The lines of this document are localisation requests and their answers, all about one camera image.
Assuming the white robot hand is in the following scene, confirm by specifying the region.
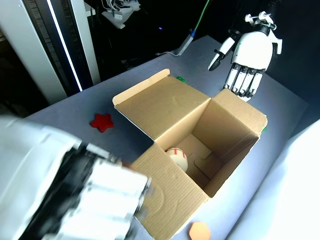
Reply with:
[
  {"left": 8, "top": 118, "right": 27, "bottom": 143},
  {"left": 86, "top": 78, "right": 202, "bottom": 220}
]
[
  {"left": 207, "top": 29, "right": 284, "bottom": 103},
  {"left": 0, "top": 117, "right": 153, "bottom": 240}
]

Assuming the cardboard box with white outside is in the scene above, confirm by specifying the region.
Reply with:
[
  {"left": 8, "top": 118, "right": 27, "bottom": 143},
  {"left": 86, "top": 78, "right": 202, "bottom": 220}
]
[{"left": 111, "top": 68, "right": 269, "bottom": 238}]

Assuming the baseball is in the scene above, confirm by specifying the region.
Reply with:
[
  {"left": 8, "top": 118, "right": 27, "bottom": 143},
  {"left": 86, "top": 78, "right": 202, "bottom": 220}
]
[{"left": 165, "top": 147, "right": 189, "bottom": 173}]

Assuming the grey tablecloth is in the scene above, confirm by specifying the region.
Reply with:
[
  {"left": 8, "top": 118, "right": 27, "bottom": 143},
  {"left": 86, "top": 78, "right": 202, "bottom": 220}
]
[{"left": 22, "top": 34, "right": 311, "bottom": 240}]

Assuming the red star block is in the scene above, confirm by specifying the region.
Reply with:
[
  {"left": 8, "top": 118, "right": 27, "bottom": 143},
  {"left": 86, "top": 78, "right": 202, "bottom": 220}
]
[{"left": 90, "top": 112, "right": 115, "bottom": 133}]

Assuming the white cabinet with light strip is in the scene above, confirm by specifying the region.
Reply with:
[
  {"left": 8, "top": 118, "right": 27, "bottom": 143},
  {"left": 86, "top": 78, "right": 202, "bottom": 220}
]
[{"left": 0, "top": 0, "right": 101, "bottom": 106}]

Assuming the white plastic device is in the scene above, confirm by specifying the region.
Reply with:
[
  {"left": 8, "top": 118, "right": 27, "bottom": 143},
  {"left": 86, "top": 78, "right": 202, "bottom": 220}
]
[{"left": 101, "top": 0, "right": 141, "bottom": 30}]

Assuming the white backdrop cloth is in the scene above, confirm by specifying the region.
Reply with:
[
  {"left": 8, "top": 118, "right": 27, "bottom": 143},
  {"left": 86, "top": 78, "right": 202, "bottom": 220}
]
[{"left": 224, "top": 119, "right": 320, "bottom": 240}]

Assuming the orange hexagon block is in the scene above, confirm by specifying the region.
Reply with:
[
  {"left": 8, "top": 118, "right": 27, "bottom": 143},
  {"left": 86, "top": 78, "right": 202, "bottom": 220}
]
[{"left": 188, "top": 221, "right": 212, "bottom": 240}]

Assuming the green cable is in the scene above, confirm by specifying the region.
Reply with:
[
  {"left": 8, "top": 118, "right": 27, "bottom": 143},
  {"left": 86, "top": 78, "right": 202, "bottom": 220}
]
[{"left": 191, "top": 0, "right": 212, "bottom": 37}]

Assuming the white power adapter with cord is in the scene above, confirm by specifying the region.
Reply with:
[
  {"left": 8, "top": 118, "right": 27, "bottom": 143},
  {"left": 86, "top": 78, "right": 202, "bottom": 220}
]
[{"left": 156, "top": 34, "right": 195, "bottom": 57}]

